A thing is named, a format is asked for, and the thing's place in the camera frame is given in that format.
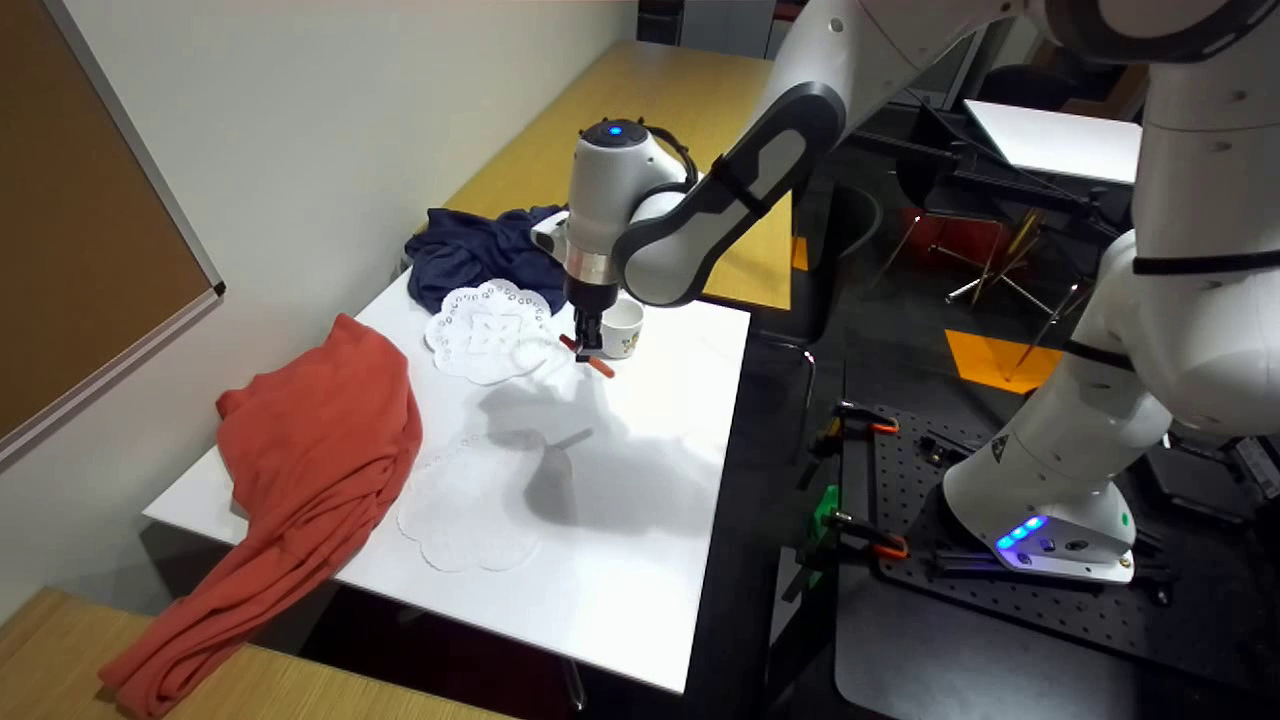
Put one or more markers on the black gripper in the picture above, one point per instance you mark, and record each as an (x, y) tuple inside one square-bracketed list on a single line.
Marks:
[(591, 302)]

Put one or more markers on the orange marker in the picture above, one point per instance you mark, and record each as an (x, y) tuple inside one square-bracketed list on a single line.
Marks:
[(591, 356)]

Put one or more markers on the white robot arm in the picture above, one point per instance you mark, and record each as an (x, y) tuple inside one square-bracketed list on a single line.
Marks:
[(1183, 298)]

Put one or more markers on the white mug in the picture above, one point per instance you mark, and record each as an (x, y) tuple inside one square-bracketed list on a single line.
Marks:
[(622, 329)]

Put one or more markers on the white lace doily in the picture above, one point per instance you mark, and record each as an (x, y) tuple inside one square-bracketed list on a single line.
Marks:
[(490, 332)]

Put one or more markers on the dark blue cloth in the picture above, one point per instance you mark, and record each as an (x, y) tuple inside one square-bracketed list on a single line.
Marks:
[(456, 249)]

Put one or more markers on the light wooden side table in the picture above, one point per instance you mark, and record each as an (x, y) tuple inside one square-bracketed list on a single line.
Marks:
[(660, 176)]

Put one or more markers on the round white doily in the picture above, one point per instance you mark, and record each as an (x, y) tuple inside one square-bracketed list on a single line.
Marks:
[(467, 508)]

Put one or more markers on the upper black orange clamp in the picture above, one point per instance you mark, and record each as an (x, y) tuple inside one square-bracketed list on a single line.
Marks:
[(851, 421)]

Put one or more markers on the black orange clamp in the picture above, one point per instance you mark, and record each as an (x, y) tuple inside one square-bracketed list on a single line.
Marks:
[(834, 528), (851, 421)]

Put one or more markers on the red cloth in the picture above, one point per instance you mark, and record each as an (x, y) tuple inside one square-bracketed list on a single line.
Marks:
[(316, 452)]

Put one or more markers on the lower black orange clamp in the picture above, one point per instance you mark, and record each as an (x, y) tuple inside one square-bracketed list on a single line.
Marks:
[(834, 528)]

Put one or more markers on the cork notice board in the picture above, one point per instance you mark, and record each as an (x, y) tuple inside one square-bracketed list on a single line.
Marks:
[(98, 261)]

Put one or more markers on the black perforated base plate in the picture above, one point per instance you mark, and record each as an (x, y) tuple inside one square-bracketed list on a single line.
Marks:
[(1200, 597)]

